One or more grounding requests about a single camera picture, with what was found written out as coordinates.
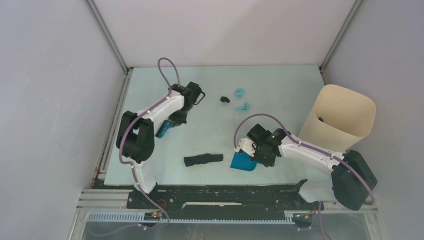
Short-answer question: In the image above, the blue hand brush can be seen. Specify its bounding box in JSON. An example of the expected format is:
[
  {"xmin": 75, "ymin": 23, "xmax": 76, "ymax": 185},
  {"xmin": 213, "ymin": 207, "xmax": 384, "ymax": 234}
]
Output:
[{"xmin": 155, "ymin": 120, "xmax": 175, "ymax": 139}]

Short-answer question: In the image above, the blue dustpan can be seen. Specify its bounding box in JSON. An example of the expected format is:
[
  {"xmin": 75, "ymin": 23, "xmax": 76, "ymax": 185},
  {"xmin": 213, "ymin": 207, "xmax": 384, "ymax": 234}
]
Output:
[{"xmin": 230, "ymin": 151, "xmax": 257, "ymax": 172}]

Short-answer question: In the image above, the light blue scrap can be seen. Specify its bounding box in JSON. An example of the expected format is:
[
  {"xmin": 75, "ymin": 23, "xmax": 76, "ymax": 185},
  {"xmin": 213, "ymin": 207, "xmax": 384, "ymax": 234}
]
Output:
[
  {"xmin": 234, "ymin": 87, "xmax": 246, "ymax": 98},
  {"xmin": 235, "ymin": 102, "xmax": 251, "ymax": 113}
]

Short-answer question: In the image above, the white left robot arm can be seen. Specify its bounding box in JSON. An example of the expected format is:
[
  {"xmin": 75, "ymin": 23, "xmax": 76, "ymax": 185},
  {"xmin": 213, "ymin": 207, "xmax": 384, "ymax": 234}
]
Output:
[{"xmin": 116, "ymin": 82, "xmax": 205, "ymax": 208}]

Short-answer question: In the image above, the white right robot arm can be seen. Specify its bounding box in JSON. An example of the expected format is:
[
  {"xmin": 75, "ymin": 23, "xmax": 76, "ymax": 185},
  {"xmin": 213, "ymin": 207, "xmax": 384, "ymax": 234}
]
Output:
[{"xmin": 235, "ymin": 124, "xmax": 378, "ymax": 211}]

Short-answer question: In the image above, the black paper scrap centre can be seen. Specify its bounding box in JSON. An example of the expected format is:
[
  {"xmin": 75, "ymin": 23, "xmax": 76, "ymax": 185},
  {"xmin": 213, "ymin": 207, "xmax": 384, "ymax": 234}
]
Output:
[{"xmin": 220, "ymin": 96, "xmax": 231, "ymax": 103}]

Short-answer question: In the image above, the light blue scrap top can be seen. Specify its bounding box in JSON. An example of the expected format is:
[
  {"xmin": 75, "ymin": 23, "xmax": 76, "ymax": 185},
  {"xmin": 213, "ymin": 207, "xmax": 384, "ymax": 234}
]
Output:
[{"xmin": 234, "ymin": 87, "xmax": 246, "ymax": 98}]

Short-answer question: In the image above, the beige waste bin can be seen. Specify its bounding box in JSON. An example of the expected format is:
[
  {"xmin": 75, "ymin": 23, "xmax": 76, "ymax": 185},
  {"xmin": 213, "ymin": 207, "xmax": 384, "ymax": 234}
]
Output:
[{"xmin": 298, "ymin": 84, "xmax": 376, "ymax": 152}]

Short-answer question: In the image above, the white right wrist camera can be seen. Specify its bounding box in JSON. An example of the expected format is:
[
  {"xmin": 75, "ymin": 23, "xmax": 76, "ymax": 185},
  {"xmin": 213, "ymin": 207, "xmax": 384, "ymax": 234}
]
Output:
[{"xmin": 234, "ymin": 138, "xmax": 256, "ymax": 157}]

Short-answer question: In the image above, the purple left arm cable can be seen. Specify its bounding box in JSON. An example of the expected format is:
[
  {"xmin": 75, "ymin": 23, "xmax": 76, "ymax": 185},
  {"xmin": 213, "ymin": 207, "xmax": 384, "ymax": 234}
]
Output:
[{"xmin": 118, "ymin": 57, "xmax": 181, "ymax": 233}]

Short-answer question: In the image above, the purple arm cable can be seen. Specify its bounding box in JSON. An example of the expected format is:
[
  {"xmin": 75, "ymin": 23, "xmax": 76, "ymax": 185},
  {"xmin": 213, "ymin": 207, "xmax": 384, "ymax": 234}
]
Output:
[
  {"xmin": 233, "ymin": 113, "xmax": 377, "ymax": 240},
  {"xmin": 118, "ymin": 57, "xmax": 181, "ymax": 233}
]

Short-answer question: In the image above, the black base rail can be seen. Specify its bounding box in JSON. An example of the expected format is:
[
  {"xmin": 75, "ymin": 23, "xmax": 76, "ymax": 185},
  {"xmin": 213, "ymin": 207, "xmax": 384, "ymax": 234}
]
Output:
[{"xmin": 126, "ymin": 184, "xmax": 318, "ymax": 222}]

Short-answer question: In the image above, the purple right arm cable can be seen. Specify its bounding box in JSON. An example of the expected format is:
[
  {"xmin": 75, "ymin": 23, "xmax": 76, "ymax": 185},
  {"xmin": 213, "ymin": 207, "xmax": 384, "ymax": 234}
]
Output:
[{"xmin": 233, "ymin": 113, "xmax": 377, "ymax": 240}]

